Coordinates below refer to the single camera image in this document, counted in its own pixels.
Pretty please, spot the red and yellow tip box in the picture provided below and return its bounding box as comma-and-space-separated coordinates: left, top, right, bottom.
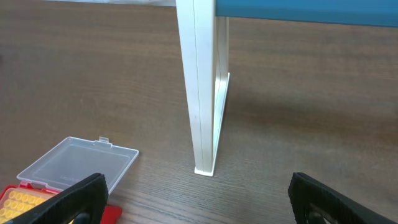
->
0, 136, 140, 224

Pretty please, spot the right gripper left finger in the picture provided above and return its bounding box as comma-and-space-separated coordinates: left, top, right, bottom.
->
2, 172, 109, 224

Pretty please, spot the white and blue stand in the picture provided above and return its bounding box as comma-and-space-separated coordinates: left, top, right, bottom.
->
175, 0, 398, 177

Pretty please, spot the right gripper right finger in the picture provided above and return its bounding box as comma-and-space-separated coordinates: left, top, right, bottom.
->
287, 172, 398, 224

